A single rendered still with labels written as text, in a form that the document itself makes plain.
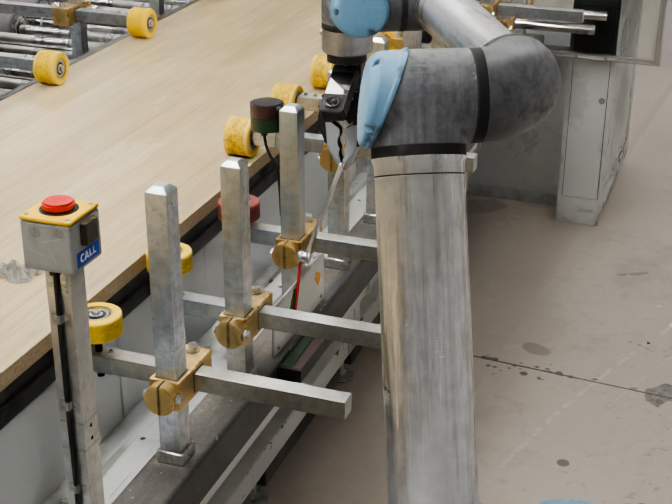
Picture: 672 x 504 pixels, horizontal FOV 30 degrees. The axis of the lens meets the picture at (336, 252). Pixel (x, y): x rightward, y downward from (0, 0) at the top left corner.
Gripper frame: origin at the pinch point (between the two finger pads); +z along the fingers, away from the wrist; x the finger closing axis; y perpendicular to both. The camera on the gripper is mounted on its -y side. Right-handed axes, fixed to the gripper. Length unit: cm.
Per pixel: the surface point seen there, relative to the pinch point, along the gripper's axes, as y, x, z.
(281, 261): -9.1, 8.5, 16.9
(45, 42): 118, 137, 20
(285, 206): -6.4, 8.6, 7.1
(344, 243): -2.1, -1.2, 14.7
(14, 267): -42, 43, 9
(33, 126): 25, 81, 10
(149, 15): 101, 92, 4
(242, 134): 20.7, 28.9, 4.7
